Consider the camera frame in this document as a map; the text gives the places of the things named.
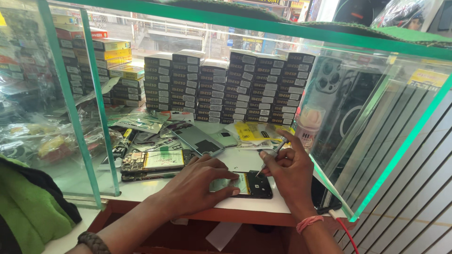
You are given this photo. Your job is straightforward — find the person's right hand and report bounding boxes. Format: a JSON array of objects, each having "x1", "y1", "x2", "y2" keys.
[{"x1": 259, "y1": 129, "x2": 319, "y2": 214}]

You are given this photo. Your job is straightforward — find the person's left hand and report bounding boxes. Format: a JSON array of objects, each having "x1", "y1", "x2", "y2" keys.
[{"x1": 160, "y1": 155, "x2": 242, "y2": 221}]

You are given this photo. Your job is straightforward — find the silver precision screwdriver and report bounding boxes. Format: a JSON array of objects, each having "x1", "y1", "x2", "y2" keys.
[{"x1": 255, "y1": 137, "x2": 289, "y2": 178}]

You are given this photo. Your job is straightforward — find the black phone with battery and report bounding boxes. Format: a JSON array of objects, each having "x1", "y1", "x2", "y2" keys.
[{"x1": 209, "y1": 170, "x2": 273, "y2": 199}]

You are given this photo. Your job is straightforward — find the black phone on charge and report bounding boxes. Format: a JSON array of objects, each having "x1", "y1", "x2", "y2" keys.
[{"x1": 312, "y1": 176, "x2": 343, "y2": 215}]

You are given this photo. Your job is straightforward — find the opened phone with white battery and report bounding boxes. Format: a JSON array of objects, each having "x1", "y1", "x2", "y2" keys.
[{"x1": 120, "y1": 149, "x2": 197, "y2": 174}]

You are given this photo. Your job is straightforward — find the dark phone body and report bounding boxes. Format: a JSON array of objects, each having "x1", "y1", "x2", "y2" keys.
[{"x1": 121, "y1": 170, "x2": 185, "y2": 183}]

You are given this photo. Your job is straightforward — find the pink thread wristband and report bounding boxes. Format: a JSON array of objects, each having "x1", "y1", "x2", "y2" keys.
[{"x1": 296, "y1": 215, "x2": 325, "y2": 235}]

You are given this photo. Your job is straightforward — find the white bottle with pink cap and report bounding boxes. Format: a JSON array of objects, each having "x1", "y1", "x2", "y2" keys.
[{"x1": 295, "y1": 104, "x2": 326, "y2": 154}]

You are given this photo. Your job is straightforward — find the grey phone back cover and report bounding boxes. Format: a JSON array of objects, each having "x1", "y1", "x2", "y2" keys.
[{"x1": 171, "y1": 123, "x2": 226, "y2": 157}]

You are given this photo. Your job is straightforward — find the white paper sheet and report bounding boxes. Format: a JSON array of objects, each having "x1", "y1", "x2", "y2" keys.
[{"x1": 206, "y1": 222, "x2": 243, "y2": 252}]

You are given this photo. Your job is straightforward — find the yellow battery packets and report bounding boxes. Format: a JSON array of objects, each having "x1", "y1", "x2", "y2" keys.
[{"x1": 234, "y1": 122, "x2": 280, "y2": 144}]

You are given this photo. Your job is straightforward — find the small pale green back cover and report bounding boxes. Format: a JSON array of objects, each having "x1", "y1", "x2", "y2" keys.
[{"x1": 210, "y1": 129, "x2": 238, "y2": 148}]

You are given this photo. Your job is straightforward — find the black glue tube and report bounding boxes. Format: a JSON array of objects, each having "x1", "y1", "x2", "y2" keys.
[{"x1": 100, "y1": 128, "x2": 137, "y2": 168}]

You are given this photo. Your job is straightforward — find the clear phone case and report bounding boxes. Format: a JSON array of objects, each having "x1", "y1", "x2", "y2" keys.
[{"x1": 307, "y1": 56, "x2": 386, "y2": 167}]

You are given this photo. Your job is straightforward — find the heap of spare part packets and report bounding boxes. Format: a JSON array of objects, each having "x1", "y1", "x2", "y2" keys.
[{"x1": 105, "y1": 105, "x2": 195, "y2": 153}]

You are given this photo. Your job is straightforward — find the glass showcase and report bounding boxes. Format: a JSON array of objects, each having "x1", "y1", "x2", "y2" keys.
[{"x1": 35, "y1": 0, "x2": 452, "y2": 223}]

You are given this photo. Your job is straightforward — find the stack of black labelled boxes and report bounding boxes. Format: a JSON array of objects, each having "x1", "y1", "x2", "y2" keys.
[{"x1": 144, "y1": 49, "x2": 316, "y2": 126}]

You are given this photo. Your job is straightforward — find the stack of yellow and black boxes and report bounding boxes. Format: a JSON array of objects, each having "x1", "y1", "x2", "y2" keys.
[{"x1": 52, "y1": 14, "x2": 145, "y2": 108}]

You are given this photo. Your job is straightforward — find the green turf mat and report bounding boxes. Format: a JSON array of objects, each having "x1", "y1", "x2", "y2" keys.
[{"x1": 155, "y1": 0, "x2": 452, "y2": 48}]

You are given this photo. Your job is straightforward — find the green and black cloth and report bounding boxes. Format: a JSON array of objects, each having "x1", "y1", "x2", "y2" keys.
[{"x1": 0, "y1": 153, "x2": 83, "y2": 254}]

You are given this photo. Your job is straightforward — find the heap of plastic bags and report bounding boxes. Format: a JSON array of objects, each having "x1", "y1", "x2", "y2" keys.
[{"x1": 0, "y1": 104, "x2": 122, "y2": 167}]

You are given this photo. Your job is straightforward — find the yellow sticker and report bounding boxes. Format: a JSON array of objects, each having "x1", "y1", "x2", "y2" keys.
[{"x1": 407, "y1": 68, "x2": 450, "y2": 89}]

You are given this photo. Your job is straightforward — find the clear plastic bag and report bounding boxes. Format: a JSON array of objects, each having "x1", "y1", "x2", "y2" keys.
[{"x1": 370, "y1": 0, "x2": 436, "y2": 33}]

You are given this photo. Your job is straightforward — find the shelf of assorted boxes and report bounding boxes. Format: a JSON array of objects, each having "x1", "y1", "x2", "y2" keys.
[{"x1": 0, "y1": 11, "x2": 54, "y2": 82}]

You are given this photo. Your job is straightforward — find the red charging cable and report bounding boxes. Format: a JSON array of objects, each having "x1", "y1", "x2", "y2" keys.
[{"x1": 328, "y1": 209, "x2": 361, "y2": 254}]

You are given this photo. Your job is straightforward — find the dark braided bracelet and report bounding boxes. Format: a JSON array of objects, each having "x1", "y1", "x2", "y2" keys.
[{"x1": 77, "y1": 231, "x2": 111, "y2": 254}]

